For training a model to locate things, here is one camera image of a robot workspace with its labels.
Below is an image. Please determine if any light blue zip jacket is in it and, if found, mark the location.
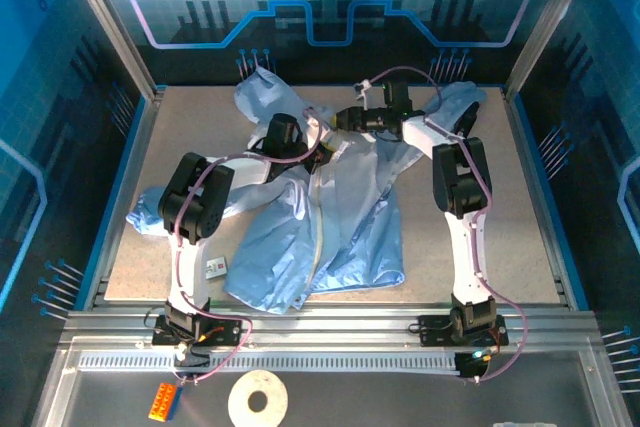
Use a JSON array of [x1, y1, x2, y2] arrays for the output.
[[124, 66, 489, 316]]

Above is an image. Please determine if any small white card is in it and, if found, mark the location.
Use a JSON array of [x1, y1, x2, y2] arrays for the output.
[[205, 256, 229, 282]]

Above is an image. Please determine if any black electronics box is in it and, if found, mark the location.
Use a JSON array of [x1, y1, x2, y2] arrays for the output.
[[454, 350, 501, 381]]

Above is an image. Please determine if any white tape roll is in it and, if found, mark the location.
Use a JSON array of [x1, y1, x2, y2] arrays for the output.
[[227, 369, 290, 427]]

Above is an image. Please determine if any blue toy brick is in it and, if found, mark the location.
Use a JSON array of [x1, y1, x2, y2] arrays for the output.
[[167, 386, 184, 422]]

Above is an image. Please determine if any orange toy brick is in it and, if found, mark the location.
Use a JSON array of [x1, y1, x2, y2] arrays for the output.
[[147, 382, 177, 421]]

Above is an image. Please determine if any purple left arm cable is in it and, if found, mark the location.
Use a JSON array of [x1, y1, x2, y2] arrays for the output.
[[172, 106, 324, 384]]

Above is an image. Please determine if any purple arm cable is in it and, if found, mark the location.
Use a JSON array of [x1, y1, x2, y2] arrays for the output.
[[172, 106, 324, 384], [357, 66, 529, 384]]

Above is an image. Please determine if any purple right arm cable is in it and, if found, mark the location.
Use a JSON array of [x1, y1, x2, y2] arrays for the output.
[[357, 66, 529, 384]]

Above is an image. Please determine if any aluminium mounting rail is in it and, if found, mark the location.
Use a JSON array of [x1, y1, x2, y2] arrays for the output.
[[64, 302, 601, 349]]

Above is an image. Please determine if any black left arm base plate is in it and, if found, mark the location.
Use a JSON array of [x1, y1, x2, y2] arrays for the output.
[[152, 314, 246, 348]]

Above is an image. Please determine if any aluminium frame post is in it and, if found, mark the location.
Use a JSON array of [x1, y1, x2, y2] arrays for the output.
[[57, 0, 167, 101], [504, 0, 591, 93]]

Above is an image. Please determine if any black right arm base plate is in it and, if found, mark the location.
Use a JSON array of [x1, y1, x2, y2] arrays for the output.
[[417, 314, 509, 348]]

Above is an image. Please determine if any slotted white cable duct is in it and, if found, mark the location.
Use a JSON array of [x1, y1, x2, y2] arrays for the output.
[[79, 351, 461, 374]]

